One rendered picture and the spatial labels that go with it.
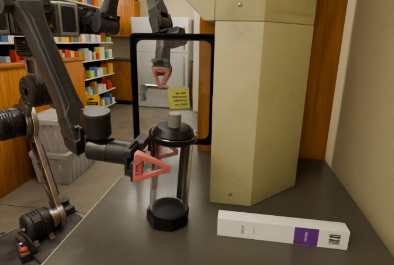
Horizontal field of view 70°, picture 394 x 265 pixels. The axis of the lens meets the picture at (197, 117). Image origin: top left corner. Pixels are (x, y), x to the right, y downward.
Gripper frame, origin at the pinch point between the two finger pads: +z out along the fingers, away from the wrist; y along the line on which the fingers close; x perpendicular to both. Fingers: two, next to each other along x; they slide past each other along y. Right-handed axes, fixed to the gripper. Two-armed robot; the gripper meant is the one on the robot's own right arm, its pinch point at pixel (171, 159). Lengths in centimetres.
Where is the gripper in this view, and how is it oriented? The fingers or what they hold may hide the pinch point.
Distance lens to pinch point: 65.3
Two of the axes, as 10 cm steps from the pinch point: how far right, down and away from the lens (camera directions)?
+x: -0.9, 9.5, 3.0
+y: 1.5, -2.8, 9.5
